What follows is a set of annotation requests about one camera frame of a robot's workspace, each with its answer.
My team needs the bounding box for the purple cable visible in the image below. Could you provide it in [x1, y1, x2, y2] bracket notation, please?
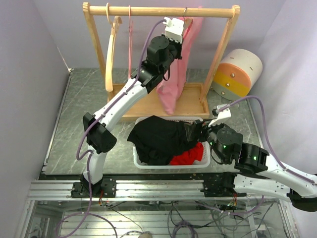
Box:
[217, 96, 317, 216]
[54, 19, 166, 238]

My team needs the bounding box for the wooden clothes rack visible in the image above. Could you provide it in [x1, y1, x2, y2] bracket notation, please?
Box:
[82, 2, 240, 119]

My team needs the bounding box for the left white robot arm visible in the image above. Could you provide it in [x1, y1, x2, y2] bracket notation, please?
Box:
[81, 34, 184, 197]

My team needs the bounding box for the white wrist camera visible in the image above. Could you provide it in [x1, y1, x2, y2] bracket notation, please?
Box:
[163, 17, 184, 43]
[208, 104, 231, 127]

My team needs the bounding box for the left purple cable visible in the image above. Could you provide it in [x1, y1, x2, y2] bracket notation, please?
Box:
[54, 19, 166, 238]

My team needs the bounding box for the pink t shirt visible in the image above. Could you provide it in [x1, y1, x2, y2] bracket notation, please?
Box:
[157, 17, 204, 115]

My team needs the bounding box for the red t shirt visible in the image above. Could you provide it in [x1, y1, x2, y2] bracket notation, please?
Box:
[170, 142, 204, 166]

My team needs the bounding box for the white plastic basket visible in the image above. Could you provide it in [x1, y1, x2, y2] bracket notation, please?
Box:
[133, 116, 211, 170]

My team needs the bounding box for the light wooden hanger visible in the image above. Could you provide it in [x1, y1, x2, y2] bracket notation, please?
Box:
[105, 3, 122, 93]

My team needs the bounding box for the black printed t shirt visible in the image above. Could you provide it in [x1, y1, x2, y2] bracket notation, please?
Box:
[127, 116, 198, 166]

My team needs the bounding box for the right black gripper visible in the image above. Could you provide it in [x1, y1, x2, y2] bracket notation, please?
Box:
[184, 117, 228, 163]

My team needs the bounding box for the round pastel drawer cabinet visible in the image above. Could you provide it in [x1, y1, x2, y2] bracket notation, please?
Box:
[211, 49, 263, 101]

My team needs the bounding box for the pink wire hanger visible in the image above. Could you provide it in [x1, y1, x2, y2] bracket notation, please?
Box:
[128, 5, 133, 78]

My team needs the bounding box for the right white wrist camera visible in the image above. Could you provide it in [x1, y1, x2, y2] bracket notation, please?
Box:
[208, 104, 231, 127]

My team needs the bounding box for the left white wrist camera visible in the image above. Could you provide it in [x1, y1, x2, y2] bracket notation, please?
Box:
[163, 17, 184, 43]

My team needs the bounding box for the aluminium mounting rail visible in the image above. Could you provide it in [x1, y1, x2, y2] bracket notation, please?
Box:
[27, 179, 289, 201]

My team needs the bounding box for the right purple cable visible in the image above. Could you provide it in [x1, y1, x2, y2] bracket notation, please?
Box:
[217, 96, 317, 216]

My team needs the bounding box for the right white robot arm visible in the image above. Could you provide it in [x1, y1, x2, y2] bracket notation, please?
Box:
[184, 120, 317, 212]

